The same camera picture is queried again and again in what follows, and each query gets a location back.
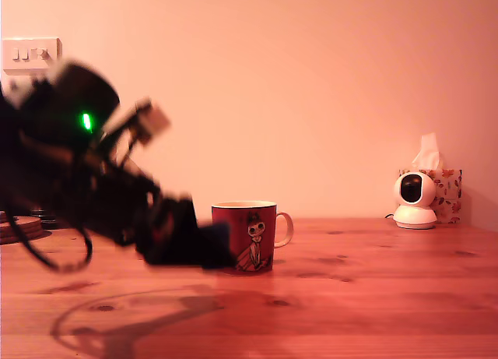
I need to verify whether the white wall switch plate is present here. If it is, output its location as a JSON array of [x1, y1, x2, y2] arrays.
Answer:
[[2, 37, 63, 76]]

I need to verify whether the red mug with cartoon figure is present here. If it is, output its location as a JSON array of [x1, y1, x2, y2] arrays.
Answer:
[[211, 200, 294, 276]]

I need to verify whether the black looping arm cable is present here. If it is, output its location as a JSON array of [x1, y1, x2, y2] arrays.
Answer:
[[5, 195, 94, 273]]

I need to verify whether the small white round camera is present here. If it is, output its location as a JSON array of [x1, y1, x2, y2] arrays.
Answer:
[[392, 171, 439, 231]]

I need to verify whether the leaf print tissue box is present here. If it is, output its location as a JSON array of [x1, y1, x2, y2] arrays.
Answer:
[[397, 168, 463, 224]]

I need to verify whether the large round cork trivet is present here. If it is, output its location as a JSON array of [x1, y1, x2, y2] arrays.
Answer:
[[0, 215, 43, 245]]

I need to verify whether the white tissue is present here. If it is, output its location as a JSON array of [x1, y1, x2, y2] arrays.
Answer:
[[411, 132, 444, 171]]

